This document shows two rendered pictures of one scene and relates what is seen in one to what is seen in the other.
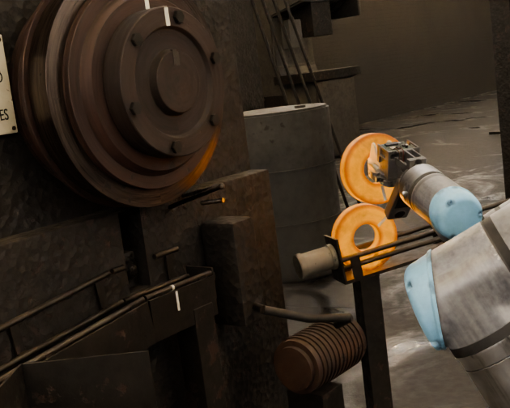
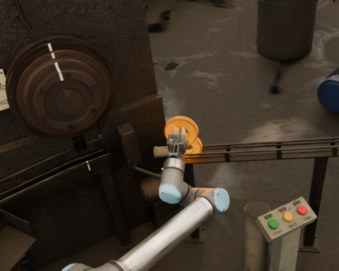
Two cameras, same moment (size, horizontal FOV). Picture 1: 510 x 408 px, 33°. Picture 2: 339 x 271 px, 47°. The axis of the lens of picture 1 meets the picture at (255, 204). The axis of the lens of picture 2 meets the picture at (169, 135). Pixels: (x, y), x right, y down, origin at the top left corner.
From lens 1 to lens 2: 1.40 m
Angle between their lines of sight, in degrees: 39
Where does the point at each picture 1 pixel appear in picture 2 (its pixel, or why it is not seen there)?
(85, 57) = (24, 94)
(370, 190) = not seen: hidden behind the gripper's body
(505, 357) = not seen: outside the picture
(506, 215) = not seen: outside the picture
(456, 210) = (166, 195)
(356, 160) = (169, 128)
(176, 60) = (67, 94)
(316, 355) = (148, 193)
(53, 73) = (11, 100)
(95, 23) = (28, 79)
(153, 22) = (52, 81)
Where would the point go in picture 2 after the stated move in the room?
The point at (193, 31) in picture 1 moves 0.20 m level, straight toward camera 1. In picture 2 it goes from (79, 78) to (49, 104)
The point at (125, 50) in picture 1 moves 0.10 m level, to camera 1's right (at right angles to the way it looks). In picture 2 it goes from (36, 97) to (55, 100)
